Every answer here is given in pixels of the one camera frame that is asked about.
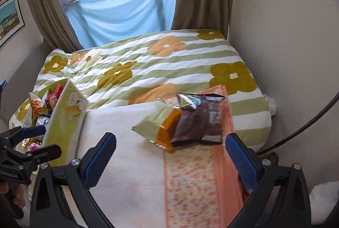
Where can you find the white plastic bag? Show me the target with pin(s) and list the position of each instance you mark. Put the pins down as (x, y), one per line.
(270, 105)

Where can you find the white cloth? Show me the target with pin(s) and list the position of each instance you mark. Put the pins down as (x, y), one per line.
(324, 202)

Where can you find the orange floral sheet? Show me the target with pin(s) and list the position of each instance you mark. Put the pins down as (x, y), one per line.
(198, 177)

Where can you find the light blue window cloth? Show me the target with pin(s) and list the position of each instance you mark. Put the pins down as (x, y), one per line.
(119, 11)

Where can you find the white blanket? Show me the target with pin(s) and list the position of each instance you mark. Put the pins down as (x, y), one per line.
(127, 169)

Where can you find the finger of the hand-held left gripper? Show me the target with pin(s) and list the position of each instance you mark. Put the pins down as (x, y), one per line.
(45, 152)
(31, 132)

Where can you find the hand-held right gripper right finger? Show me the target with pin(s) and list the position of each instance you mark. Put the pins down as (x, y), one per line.
(242, 161)

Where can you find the brown paper bag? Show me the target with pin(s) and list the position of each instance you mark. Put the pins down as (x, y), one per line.
(270, 158)

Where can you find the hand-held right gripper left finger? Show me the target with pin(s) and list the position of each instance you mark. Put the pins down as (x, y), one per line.
(102, 159)

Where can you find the green cardboard box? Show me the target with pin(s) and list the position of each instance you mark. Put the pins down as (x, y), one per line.
(66, 124)

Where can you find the silver snack packet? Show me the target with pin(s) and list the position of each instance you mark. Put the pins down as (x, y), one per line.
(42, 121)

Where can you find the dark brown snack packet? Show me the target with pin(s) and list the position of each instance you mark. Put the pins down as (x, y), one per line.
(190, 124)

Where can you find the framed wall picture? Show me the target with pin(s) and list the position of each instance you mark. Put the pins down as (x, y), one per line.
(10, 21)

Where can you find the brown snack packet white label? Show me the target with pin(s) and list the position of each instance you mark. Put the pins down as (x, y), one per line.
(215, 116)

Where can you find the person's left hand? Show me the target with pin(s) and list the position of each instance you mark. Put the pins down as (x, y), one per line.
(19, 195)

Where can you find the green striped floral blanket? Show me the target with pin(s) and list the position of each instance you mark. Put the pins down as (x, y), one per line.
(159, 71)

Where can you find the red snack packet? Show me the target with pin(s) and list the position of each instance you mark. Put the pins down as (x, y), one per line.
(56, 93)

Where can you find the green and orange snack packet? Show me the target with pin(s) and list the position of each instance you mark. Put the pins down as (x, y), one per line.
(156, 124)

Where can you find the orange noodle snack packet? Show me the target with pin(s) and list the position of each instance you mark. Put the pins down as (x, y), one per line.
(37, 107)

